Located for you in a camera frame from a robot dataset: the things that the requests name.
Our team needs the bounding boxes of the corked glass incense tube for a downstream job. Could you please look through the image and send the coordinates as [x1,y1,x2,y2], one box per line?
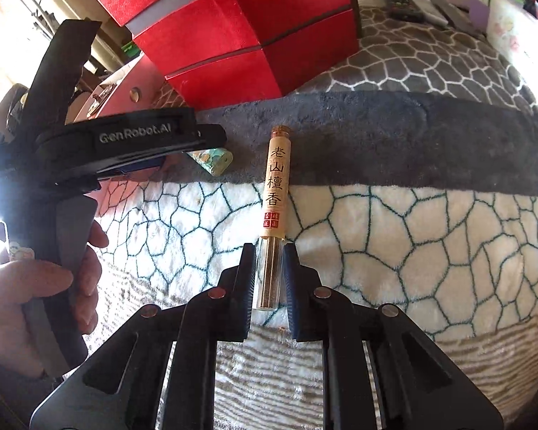
[252,126,293,313]

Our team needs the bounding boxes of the person's left hand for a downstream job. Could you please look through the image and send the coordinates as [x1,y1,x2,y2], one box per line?
[0,219,110,377]

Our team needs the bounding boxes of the printed lighter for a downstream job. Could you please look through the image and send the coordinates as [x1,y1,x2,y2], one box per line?
[187,147,233,176]

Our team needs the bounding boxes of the black remote control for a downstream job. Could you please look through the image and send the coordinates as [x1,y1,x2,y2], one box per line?
[378,0,428,22]

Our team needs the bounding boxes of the grey remote control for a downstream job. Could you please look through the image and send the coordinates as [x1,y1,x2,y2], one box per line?
[429,0,478,33]

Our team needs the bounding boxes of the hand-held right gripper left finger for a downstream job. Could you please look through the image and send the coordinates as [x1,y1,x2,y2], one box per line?
[29,243,257,430]

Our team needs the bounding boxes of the red tiered gift box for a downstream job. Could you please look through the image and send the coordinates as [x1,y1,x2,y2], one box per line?
[77,0,364,111]

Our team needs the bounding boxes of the white and pink cardboard box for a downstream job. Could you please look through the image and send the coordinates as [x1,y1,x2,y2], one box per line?
[69,53,167,123]

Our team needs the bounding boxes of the grey and white patterned blanket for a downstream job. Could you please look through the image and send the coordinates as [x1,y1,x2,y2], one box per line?
[84,0,538,430]

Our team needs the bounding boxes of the white floral tissue pack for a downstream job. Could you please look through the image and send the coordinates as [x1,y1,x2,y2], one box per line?
[486,0,538,82]

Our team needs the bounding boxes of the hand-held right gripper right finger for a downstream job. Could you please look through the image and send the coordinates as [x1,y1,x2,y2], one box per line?
[282,244,503,430]

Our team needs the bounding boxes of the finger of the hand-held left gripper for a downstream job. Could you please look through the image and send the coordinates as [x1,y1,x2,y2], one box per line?
[179,123,228,153]
[98,151,181,181]

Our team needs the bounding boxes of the purple paper bag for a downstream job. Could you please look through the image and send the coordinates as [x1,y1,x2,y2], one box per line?
[468,0,526,33]

